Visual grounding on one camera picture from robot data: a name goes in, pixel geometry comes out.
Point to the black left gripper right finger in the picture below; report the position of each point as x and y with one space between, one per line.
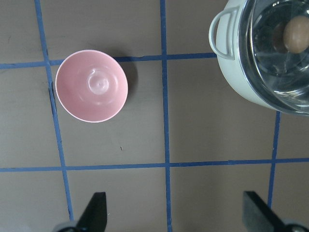
258 217

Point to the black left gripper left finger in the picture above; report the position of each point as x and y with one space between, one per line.
94 217

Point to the brown egg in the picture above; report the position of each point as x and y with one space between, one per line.
296 34

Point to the light green metal pot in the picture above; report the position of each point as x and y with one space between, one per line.
247 37

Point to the pink bowl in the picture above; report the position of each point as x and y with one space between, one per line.
91 86

